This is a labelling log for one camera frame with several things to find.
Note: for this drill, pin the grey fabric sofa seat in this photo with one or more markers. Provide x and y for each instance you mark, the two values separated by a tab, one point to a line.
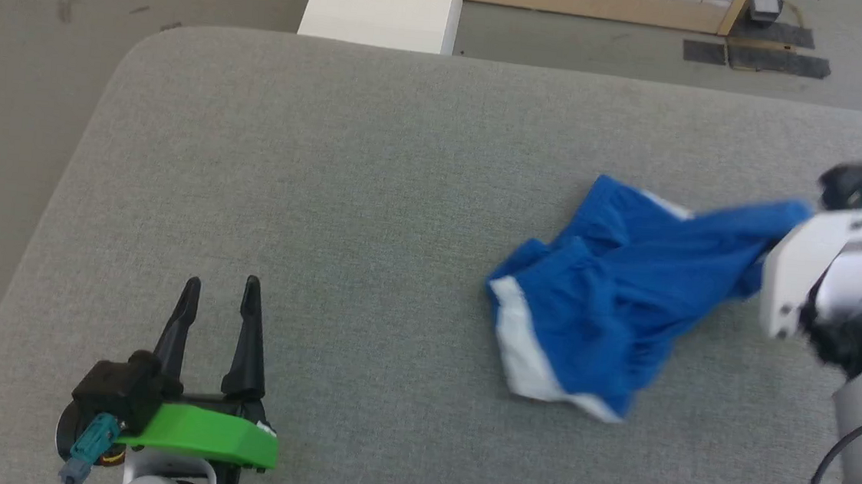
327	188

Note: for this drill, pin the long black floor mat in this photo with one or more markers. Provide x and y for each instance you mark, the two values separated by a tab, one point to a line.
780	62

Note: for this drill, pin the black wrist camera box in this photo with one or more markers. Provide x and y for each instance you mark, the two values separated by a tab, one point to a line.
119	390
851	184

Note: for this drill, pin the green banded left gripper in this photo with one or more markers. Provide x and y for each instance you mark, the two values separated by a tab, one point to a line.
208	432

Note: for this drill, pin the small black floor mat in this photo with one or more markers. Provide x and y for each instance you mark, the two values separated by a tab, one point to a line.
704	52

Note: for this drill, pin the grey floor device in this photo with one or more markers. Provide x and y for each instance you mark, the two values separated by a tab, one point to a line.
765	3

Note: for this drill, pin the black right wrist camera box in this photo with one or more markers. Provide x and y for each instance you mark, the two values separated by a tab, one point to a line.
851	184

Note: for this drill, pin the blue shorts with white trim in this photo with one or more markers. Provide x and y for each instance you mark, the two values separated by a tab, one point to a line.
612	287

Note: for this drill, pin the dark grey floor mat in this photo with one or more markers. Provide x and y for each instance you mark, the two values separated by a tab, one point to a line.
778	35

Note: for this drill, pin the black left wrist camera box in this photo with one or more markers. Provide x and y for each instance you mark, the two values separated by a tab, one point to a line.
119	390

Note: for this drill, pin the wooden fence frame with mesh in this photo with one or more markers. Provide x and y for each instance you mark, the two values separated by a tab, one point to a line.
611	6

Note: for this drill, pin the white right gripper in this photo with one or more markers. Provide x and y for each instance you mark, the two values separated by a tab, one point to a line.
806	264

